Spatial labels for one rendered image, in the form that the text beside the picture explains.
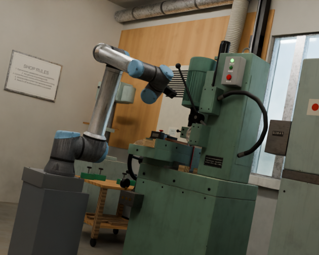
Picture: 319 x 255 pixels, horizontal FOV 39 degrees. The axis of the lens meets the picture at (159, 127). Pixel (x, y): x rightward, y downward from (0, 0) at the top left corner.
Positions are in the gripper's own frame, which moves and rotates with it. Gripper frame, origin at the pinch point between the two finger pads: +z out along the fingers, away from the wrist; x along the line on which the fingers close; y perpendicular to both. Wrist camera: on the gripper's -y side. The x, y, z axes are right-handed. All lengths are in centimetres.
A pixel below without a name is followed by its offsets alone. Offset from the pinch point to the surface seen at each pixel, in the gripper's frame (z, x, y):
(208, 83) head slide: 4.6, -15.6, -16.8
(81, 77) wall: 237, 203, 48
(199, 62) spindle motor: 13.3, -16.0, -4.4
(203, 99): -14.0, -14.8, -20.0
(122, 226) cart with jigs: 52, 151, -84
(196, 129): -23.6, -4.0, -29.8
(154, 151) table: -37.3, 18.2, -24.1
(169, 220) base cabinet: -50, 32, -59
